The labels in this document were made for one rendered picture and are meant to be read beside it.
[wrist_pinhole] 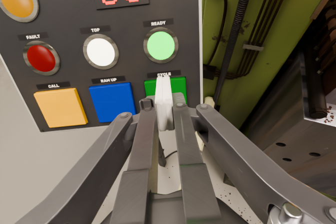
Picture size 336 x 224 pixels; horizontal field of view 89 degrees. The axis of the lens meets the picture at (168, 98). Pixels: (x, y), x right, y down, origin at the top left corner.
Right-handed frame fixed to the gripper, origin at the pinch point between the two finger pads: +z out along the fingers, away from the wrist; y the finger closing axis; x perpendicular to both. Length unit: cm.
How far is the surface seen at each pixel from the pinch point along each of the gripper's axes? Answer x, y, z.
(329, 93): -10.9, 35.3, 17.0
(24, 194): -92, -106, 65
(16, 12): 10.6, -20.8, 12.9
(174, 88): -3.9, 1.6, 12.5
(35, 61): 3.2, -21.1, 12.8
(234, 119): -41, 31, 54
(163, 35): 5.1, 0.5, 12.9
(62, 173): -86, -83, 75
